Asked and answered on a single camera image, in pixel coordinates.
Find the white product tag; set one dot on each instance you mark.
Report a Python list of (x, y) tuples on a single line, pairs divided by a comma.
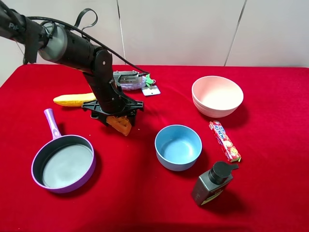
[(149, 91)]

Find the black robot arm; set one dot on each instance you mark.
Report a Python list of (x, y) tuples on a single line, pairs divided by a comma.
[(61, 43)]

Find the grey plush eggplant toy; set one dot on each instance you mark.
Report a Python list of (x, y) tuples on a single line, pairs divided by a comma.
[(136, 86)]

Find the dark pump bottle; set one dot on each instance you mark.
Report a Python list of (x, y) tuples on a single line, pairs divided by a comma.
[(211, 183)]

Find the pink bowl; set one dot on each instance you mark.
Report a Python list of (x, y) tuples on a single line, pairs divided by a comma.
[(216, 96)]

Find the yellow toy banana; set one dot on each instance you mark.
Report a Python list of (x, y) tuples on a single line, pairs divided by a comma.
[(74, 100)]

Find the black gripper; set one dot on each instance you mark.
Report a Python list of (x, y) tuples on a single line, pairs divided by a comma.
[(112, 101)]

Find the purple toy frying pan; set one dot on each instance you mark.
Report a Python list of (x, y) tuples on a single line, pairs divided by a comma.
[(65, 163)]

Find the blue bowl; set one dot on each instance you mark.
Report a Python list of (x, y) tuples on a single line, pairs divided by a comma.
[(177, 147)]

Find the orange toy waffle wedge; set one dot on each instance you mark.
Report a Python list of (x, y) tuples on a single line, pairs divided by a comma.
[(121, 124)]

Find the red candy stick pack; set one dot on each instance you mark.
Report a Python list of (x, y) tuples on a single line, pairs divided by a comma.
[(226, 144)]

